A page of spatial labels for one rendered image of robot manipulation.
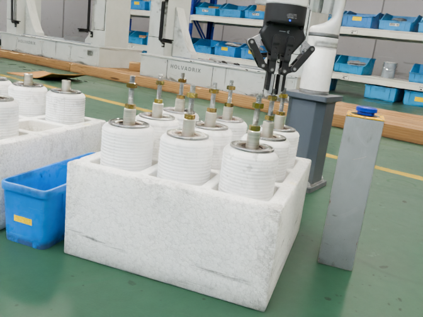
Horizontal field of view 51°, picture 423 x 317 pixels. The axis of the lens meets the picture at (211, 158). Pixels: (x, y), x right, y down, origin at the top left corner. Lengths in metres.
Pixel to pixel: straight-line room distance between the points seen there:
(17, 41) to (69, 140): 4.23
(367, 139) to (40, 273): 0.64
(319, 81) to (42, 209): 0.89
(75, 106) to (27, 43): 4.00
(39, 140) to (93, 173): 0.25
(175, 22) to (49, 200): 3.11
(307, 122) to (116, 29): 3.21
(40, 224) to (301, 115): 0.84
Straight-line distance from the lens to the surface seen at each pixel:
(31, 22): 5.39
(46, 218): 0.89
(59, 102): 1.16
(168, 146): 0.76
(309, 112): 1.39
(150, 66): 3.81
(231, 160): 0.73
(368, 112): 0.91
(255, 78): 3.22
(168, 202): 0.75
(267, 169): 0.73
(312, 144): 1.41
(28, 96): 1.23
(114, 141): 0.81
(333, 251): 0.96
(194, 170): 0.76
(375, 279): 0.97
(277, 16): 0.83
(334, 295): 0.87
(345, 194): 0.92
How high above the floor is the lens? 0.41
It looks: 14 degrees down
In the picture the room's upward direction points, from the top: 7 degrees clockwise
